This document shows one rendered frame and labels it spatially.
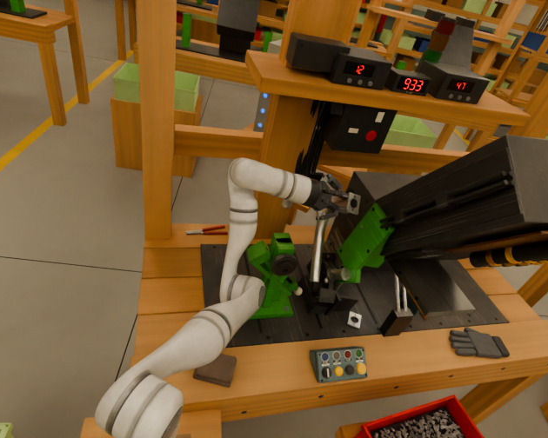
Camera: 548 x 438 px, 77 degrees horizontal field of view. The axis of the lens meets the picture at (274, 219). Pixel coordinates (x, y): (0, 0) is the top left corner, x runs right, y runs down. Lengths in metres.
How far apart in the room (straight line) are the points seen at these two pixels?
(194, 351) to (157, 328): 0.42
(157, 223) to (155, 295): 0.27
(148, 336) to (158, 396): 0.52
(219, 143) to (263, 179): 0.42
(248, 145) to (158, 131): 0.31
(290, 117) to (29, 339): 1.74
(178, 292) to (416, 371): 0.77
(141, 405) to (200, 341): 0.17
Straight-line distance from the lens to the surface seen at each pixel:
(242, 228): 0.84
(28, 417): 2.04
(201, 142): 1.21
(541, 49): 5.97
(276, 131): 1.13
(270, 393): 1.01
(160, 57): 1.02
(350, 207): 0.98
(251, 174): 0.81
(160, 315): 1.12
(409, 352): 1.24
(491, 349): 1.40
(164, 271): 1.23
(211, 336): 0.70
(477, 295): 1.60
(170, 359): 0.66
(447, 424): 1.21
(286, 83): 0.94
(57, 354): 2.16
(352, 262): 1.08
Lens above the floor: 1.79
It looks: 37 degrees down
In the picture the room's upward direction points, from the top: 15 degrees clockwise
